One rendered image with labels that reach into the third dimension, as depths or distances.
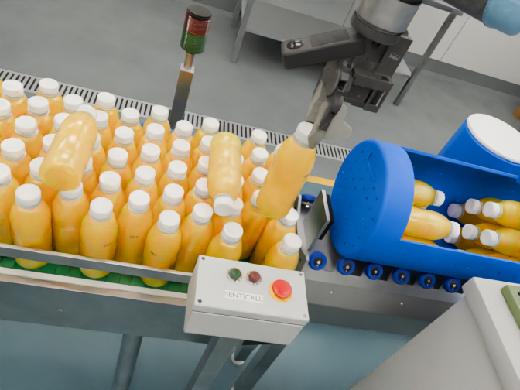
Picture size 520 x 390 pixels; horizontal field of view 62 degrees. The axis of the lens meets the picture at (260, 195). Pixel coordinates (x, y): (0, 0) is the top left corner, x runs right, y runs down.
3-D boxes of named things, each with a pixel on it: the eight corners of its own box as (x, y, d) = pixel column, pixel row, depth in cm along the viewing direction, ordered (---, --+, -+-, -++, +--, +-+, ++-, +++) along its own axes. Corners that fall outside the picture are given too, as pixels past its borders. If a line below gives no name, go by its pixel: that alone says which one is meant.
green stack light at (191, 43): (203, 56, 111) (207, 39, 107) (178, 49, 109) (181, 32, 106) (204, 45, 115) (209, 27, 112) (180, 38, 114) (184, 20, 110)
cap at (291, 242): (299, 238, 89) (302, 234, 88) (299, 254, 86) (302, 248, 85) (281, 234, 88) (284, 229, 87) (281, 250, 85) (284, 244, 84)
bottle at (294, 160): (246, 203, 83) (278, 128, 71) (270, 189, 88) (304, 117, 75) (271, 227, 81) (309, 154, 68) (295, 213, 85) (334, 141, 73)
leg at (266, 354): (244, 401, 170) (303, 329, 128) (229, 400, 169) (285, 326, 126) (244, 386, 174) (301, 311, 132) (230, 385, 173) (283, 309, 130)
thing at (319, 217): (315, 252, 109) (336, 221, 100) (306, 251, 108) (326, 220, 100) (311, 222, 116) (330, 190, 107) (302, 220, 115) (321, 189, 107)
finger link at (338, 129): (340, 163, 70) (364, 112, 65) (306, 155, 68) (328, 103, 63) (336, 153, 72) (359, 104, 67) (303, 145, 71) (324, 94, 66)
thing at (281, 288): (291, 301, 76) (293, 298, 75) (271, 299, 75) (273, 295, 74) (289, 283, 78) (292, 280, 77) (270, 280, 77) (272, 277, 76)
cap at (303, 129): (290, 131, 71) (294, 123, 70) (304, 125, 74) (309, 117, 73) (307, 145, 70) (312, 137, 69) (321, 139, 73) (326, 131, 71)
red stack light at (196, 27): (207, 39, 107) (210, 24, 105) (182, 31, 106) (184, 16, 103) (209, 27, 112) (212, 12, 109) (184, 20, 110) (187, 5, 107)
